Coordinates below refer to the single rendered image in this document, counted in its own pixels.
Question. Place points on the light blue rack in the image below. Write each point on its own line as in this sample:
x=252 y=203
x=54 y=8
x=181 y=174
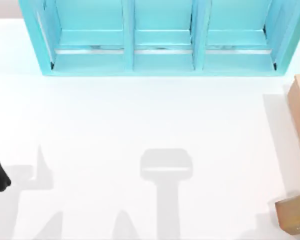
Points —
x=162 y=37

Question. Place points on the brown book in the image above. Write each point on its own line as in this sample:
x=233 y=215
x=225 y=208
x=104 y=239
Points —
x=293 y=215

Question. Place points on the salmon-coloured shallow box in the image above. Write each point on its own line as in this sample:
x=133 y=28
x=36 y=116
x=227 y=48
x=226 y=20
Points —
x=298 y=120

